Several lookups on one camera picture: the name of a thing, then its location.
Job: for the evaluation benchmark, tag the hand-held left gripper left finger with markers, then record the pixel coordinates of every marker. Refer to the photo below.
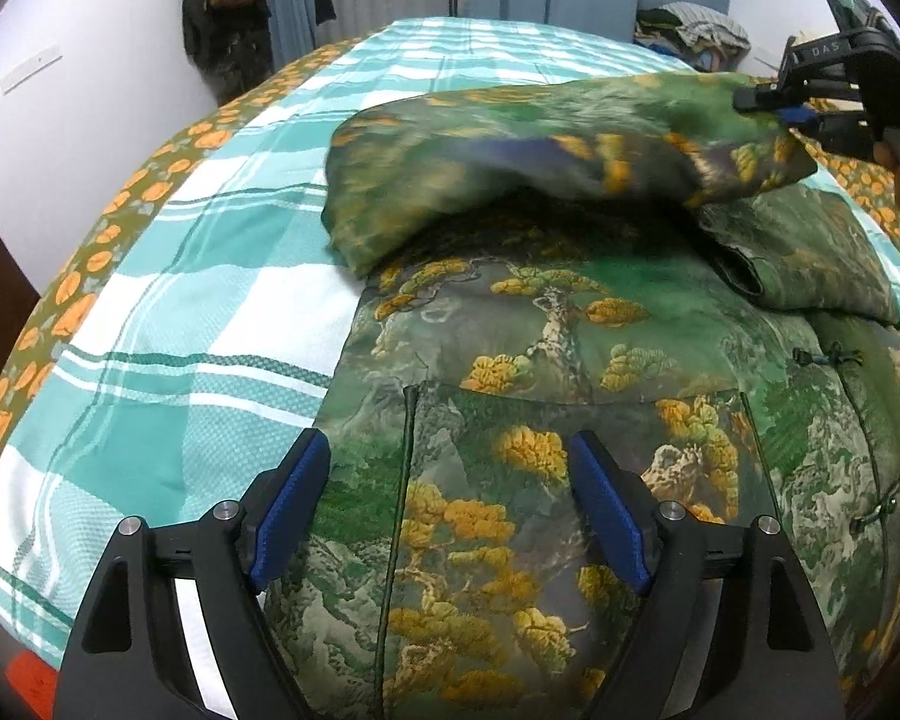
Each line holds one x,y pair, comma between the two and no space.
289,510

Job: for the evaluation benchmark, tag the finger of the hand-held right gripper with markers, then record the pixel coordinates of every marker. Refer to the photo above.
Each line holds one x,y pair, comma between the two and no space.
765,99
795,117

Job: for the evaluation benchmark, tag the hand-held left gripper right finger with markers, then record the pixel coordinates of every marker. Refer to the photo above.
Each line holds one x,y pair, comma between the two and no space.
607,510

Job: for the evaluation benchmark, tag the green printed jacket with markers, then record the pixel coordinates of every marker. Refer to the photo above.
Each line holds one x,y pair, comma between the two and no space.
540,360

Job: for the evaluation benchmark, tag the pile of clothes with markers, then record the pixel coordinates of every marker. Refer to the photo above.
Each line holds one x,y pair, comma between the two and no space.
682,26

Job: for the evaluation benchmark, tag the teal checked blanket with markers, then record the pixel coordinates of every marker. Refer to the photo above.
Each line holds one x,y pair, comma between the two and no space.
195,315

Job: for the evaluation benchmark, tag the person's orange trousers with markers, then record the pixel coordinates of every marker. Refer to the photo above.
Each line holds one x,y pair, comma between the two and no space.
26,675

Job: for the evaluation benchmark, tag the orange floral bed sheet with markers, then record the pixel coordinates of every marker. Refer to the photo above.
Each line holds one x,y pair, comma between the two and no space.
82,270

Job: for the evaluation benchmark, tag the dark wooden nightstand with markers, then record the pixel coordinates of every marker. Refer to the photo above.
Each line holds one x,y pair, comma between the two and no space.
0,300

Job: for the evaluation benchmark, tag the small dark hanging garment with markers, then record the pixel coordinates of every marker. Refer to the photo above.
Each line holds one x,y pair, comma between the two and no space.
324,0

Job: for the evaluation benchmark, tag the dark hanging coats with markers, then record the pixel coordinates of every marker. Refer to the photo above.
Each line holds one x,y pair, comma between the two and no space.
225,45

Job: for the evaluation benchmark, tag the narrow blue curtain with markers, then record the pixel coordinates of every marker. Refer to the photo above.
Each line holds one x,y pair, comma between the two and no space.
292,0

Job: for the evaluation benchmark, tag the white wall plate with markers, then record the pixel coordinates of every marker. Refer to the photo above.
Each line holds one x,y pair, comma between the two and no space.
34,67

